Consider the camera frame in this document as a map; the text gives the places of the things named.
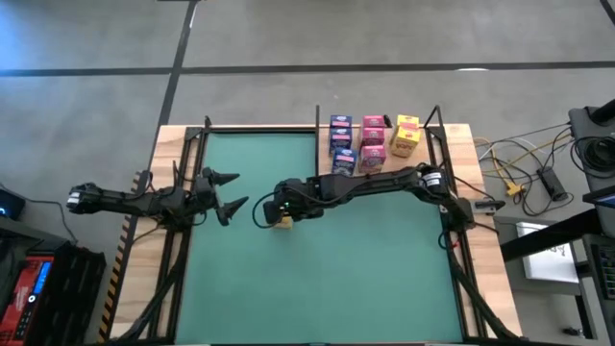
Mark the black control console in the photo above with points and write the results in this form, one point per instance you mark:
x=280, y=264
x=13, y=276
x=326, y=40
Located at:
x=605, y=269

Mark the white board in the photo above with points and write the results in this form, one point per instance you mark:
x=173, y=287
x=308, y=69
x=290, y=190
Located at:
x=548, y=264

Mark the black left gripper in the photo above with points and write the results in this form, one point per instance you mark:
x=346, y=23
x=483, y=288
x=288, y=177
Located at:
x=204, y=199

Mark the black plastic crate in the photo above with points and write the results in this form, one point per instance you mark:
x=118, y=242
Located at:
x=77, y=288

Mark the pink Raisin Bran cereal box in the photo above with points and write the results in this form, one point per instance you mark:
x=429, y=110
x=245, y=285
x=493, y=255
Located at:
x=372, y=158
x=374, y=120
x=372, y=136

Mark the black tablet with blue screen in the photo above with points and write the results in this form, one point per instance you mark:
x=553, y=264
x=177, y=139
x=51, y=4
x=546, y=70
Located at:
x=603, y=199

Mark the grey stand with black pole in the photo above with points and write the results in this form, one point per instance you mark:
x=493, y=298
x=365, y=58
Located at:
x=583, y=125

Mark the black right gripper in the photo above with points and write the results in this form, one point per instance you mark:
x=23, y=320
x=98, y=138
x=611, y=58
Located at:
x=293, y=199

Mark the black aluminium table frame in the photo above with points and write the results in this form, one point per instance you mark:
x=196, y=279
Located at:
x=193, y=133

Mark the small black floor object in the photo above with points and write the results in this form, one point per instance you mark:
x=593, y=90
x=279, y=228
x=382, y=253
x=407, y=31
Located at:
x=572, y=331

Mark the black power brick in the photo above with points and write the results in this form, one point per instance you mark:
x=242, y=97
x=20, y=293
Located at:
x=552, y=184

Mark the yellow Corn Pops cereal box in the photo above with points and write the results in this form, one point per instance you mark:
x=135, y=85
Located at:
x=408, y=120
x=284, y=222
x=406, y=142

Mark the black box with blue light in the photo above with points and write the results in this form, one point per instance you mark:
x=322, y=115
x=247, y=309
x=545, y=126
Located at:
x=12, y=204

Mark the green table mat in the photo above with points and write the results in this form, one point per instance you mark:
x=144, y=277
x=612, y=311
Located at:
x=307, y=279

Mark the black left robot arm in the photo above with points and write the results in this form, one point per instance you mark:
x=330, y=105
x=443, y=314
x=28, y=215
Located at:
x=125, y=201

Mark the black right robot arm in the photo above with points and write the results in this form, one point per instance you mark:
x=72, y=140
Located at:
x=384, y=182

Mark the red black electronic device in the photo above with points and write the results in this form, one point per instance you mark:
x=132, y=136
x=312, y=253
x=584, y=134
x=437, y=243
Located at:
x=24, y=298

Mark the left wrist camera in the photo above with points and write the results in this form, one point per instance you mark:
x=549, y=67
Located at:
x=200, y=181

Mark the black metal bar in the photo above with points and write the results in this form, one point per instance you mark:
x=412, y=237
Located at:
x=552, y=235

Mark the wooden shelf with black frame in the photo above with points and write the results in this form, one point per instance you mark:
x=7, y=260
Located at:
x=418, y=163

